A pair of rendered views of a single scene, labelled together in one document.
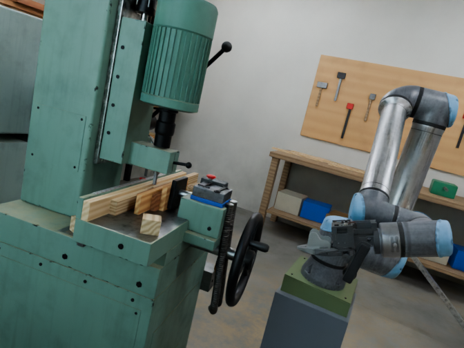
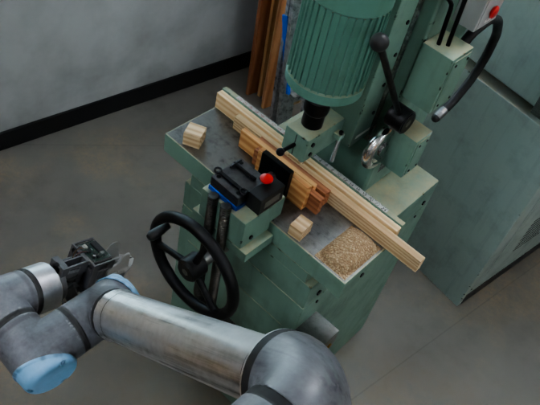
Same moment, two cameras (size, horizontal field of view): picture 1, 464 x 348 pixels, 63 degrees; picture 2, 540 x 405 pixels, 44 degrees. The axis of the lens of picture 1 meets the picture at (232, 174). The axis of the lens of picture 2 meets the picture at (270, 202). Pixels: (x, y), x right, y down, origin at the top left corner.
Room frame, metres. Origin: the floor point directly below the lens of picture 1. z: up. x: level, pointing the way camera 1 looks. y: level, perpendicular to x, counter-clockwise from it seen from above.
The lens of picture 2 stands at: (1.50, -0.93, 2.08)
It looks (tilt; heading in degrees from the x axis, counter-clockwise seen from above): 47 degrees down; 109
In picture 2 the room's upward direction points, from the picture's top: 15 degrees clockwise
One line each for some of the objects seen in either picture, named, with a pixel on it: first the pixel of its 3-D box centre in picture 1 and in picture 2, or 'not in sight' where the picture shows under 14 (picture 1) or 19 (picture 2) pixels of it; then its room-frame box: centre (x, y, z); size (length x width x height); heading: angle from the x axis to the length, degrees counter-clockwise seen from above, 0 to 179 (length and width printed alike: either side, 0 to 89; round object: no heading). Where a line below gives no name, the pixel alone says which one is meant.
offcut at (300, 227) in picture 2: not in sight; (300, 227); (1.25, 0.07, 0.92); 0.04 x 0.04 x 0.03; 82
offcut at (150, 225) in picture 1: (150, 224); (194, 135); (0.90, 0.17, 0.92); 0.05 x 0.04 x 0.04; 102
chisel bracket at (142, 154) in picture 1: (153, 159); (313, 135); (1.17, 0.25, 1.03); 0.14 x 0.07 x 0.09; 76
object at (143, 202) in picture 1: (157, 196); (276, 164); (1.11, 0.20, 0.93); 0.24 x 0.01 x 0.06; 166
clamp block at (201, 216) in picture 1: (206, 213); (241, 205); (1.11, 0.05, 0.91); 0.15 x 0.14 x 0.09; 166
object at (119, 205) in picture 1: (163, 189); (321, 188); (1.24, 0.21, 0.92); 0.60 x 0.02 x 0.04; 166
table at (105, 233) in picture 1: (179, 218); (263, 201); (1.13, 0.13, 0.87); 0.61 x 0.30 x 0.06; 166
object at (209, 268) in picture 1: (199, 273); (309, 342); (1.38, 0.03, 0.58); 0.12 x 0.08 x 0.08; 76
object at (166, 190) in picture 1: (174, 193); (282, 177); (1.15, 0.16, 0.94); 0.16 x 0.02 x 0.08; 166
